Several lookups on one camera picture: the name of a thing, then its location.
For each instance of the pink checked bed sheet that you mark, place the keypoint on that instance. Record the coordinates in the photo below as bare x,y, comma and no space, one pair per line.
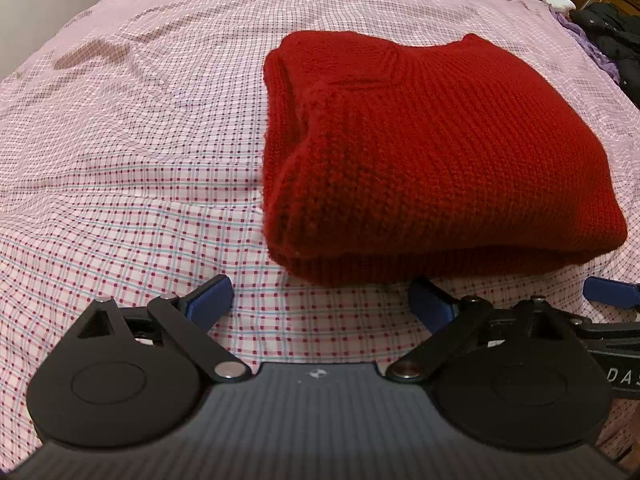
150,135

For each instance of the red knitted sweater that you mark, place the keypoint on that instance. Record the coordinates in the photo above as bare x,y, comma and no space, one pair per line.
440,160

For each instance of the black jacket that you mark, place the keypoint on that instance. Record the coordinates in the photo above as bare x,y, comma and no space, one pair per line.
617,35

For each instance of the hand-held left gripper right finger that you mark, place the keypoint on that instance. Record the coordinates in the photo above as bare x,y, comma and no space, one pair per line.
432,305

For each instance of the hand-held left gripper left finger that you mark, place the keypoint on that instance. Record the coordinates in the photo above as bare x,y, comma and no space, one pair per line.
211,300

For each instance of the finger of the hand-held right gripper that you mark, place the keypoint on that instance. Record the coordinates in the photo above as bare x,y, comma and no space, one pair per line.
612,292

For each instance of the purple cloth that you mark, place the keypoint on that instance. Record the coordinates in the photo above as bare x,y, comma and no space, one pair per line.
592,47

